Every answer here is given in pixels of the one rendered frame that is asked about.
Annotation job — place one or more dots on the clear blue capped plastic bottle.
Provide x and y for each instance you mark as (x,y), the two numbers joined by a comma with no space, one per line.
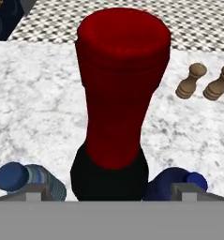
(29,178)

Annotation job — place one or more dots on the dark blue plastic bottle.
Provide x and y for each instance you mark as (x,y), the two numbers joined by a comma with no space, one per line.
(166,182)

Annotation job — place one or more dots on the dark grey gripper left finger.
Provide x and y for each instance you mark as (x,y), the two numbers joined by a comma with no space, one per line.
(35,191)

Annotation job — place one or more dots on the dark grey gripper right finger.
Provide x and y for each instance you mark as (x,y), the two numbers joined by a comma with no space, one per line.
(188,191)

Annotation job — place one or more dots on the red capped black bottle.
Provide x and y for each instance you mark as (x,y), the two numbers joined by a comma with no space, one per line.
(119,103)

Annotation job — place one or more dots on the brown wooden pepper mill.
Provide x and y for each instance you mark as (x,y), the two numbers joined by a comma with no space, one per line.
(191,82)
(219,83)

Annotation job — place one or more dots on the dark blue cabinet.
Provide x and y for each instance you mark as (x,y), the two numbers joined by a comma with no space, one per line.
(4,15)

